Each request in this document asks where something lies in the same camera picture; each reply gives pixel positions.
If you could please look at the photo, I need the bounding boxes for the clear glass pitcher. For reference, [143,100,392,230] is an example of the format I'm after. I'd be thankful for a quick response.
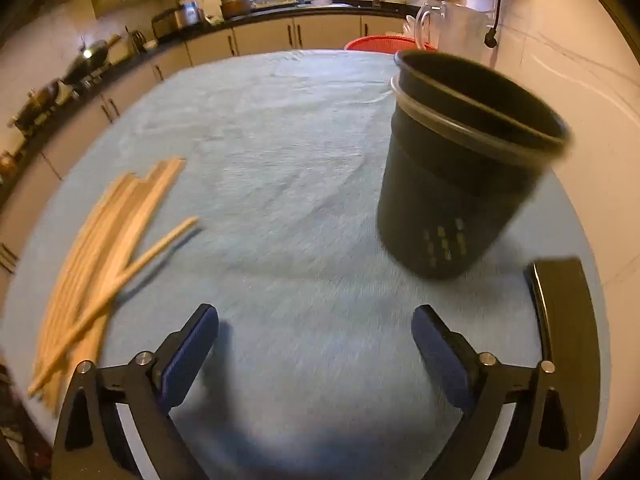
[414,1,496,67]

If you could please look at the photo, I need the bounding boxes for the black kitchen countertop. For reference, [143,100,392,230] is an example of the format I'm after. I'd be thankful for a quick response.
[0,2,421,196]

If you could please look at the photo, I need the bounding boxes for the blue towel tablecloth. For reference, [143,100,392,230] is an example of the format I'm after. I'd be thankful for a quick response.
[0,50,613,480]

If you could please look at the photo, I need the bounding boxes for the brown clay pot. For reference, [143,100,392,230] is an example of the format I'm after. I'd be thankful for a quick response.
[220,0,253,20]

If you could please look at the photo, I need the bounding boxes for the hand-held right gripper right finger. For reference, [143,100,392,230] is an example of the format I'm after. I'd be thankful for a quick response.
[411,304,583,480]

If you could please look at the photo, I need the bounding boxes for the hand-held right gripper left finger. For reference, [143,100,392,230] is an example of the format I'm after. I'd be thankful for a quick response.
[50,302,221,480]

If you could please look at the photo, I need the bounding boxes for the steel cooking pot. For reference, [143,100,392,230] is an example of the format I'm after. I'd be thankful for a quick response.
[11,80,62,132]

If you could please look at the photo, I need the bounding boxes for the red plastic basket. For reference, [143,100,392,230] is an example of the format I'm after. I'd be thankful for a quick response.
[345,36,437,54]

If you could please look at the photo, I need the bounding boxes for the silver rice cooker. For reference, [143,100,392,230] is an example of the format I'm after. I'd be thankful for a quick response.
[151,1,203,39]

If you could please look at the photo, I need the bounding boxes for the black utensil holder cup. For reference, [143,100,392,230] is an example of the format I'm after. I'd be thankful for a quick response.
[376,49,572,281]

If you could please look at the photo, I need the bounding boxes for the black wok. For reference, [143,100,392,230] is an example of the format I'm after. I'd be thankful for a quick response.
[62,35,124,82]

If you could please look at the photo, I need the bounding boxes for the bundle of wooden chopsticks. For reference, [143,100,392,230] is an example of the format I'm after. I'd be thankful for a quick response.
[27,157,201,416]

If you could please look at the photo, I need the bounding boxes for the black smartphone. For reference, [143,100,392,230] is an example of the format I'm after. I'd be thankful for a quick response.
[524,257,601,453]

